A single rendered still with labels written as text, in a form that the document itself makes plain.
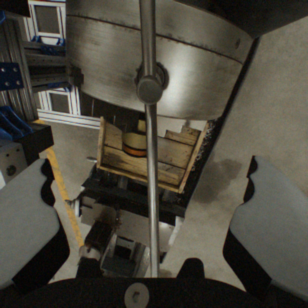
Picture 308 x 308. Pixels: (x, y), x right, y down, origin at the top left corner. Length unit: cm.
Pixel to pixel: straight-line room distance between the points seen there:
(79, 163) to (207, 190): 136
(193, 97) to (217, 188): 163
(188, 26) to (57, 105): 147
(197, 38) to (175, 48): 3
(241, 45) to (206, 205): 178
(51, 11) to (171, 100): 138
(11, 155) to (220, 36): 63
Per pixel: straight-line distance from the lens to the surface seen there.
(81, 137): 188
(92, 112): 31
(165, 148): 65
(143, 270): 126
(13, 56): 87
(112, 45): 25
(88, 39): 28
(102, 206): 70
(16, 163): 72
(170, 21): 24
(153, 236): 23
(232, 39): 28
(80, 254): 72
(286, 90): 163
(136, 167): 71
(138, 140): 39
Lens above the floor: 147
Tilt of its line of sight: 61 degrees down
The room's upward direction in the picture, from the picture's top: 158 degrees counter-clockwise
